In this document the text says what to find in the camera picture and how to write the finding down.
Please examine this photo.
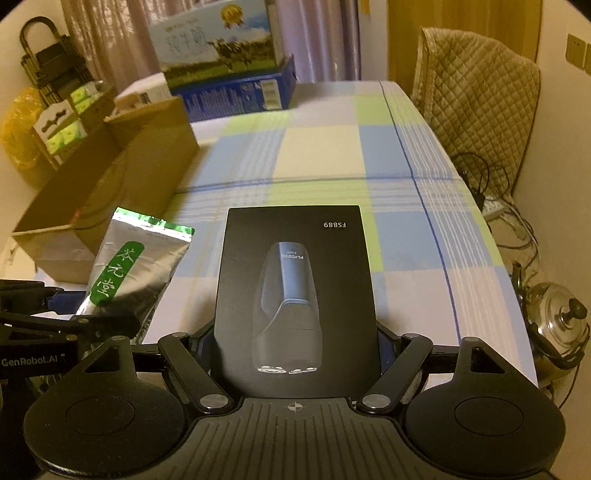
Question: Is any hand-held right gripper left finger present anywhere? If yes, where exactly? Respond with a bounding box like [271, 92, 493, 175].
[76, 323, 234, 414]

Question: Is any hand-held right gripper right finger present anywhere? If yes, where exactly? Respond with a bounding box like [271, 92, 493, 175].
[358, 322, 517, 414]

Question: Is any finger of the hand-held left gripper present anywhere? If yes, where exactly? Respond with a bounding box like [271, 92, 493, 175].
[0, 279, 66, 315]
[0, 313, 141, 343]

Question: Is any silver green tea packet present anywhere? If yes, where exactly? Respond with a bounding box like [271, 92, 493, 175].
[74, 207, 195, 344]

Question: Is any black shaver box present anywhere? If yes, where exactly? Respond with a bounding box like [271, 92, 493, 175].
[212, 205, 383, 398]

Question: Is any brown cardboard box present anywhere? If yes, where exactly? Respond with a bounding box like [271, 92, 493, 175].
[11, 96, 200, 284]

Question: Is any stainless steel kettle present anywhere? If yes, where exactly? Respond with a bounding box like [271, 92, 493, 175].
[510, 263, 591, 388]

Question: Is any yellow plastic bag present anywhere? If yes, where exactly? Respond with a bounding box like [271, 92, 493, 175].
[0, 88, 47, 185]

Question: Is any brown tissue display box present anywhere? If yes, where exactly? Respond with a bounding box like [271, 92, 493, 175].
[69, 80, 118, 123]

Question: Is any black folding step stool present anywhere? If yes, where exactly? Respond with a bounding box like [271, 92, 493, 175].
[19, 16, 93, 107]

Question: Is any small white box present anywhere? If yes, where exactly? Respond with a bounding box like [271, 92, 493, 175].
[113, 73, 172, 109]

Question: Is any blue cardboard box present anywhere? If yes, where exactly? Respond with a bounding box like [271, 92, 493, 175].
[173, 54, 297, 123]

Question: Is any chair with quilted cover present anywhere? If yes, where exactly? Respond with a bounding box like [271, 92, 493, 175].
[411, 27, 542, 195]

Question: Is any milk carton with cow print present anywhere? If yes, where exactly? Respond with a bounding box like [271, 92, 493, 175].
[148, 0, 284, 88]

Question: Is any pink patterned curtain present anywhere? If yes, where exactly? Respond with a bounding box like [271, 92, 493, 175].
[60, 0, 361, 93]

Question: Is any wooden wardrobe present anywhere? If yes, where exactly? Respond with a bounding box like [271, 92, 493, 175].
[388, 0, 539, 88]

